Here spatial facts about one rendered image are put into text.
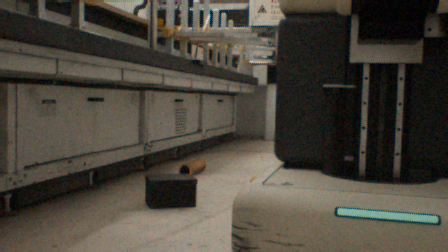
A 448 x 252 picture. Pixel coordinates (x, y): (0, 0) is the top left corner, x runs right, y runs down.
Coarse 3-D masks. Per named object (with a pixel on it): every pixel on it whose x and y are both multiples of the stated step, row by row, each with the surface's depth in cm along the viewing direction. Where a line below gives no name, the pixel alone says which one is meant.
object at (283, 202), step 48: (240, 192) 105; (288, 192) 102; (336, 192) 101; (384, 192) 102; (432, 192) 104; (240, 240) 102; (288, 240) 99; (336, 240) 97; (384, 240) 95; (432, 240) 93
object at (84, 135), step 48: (0, 0) 176; (0, 96) 183; (48, 96) 212; (96, 96) 253; (144, 96) 305; (192, 96) 409; (0, 144) 184; (48, 144) 214; (96, 144) 255; (144, 144) 307; (192, 144) 411; (0, 192) 183; (48, 192) 214
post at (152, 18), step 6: (150, 6) 257; (156, 6) 259; (150, 12) 257; (156, 12) 259; (150, 18) 257; (156, 18) 260; (150, 24) 257; (156, 24) 260; (150, 30) 258; (156, 30) 260; (150, 36) 258; (156, 36) 260; (150, 42) 258; (156, 42) 261
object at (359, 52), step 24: (360, 0) 99; (384, 0) 98; (408, 0) 97; (432, 0) 98; (360, 24) 105; (384, 24) 103; (408, 24) 102; (432, 24) 114; (360, 48) 117; (384, 48) 116; (408, 48) 115
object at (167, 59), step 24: (0, 24) 141; (24, 24) 152; (48, 24) 163; (72, 24) 186; (72, 48) 179; (96, 48) 195; (120, 48) 215; (144, 48) 240; (192, 72) 318; (216, 72) 374; (240, 72) 478
